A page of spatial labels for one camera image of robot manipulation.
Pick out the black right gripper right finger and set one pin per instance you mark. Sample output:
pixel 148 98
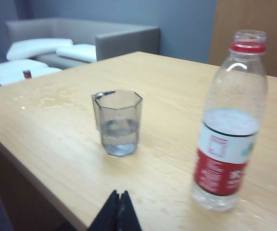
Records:
pixel 130 214

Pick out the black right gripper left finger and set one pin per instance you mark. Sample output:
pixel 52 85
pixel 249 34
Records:
pixel 106 214

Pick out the clear plastic water bottle red label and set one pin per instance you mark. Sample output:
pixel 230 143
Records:
pixel 230 144

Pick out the transparent grey plastic mug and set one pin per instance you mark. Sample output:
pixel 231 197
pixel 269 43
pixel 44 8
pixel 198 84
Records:
pixel 119 125

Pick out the small red cap object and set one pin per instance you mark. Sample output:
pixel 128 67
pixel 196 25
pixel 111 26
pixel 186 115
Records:
pixel 27 74

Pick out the white foam cushion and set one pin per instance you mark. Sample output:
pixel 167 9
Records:
pixel 37 47
pixel 13 72
pixel 78 51

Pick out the grey sofa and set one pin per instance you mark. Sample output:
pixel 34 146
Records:
pixel 119 36

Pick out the light wooden shelf cabinet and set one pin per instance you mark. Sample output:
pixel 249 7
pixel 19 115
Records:
pixel 254 29

